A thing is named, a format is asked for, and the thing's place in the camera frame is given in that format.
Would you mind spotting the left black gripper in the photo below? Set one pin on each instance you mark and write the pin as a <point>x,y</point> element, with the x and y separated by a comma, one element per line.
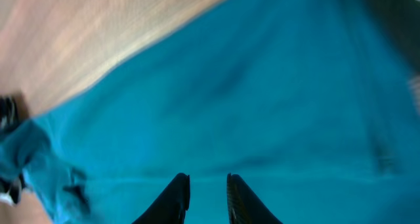
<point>11,190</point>

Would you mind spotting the blue polo shirt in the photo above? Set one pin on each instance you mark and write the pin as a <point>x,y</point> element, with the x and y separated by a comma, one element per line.
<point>307,100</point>

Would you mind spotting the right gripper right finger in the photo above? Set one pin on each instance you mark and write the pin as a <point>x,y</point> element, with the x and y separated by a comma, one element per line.
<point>244,206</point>

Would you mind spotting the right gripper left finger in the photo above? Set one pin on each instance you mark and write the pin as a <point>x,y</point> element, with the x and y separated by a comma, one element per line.
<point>171,205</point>

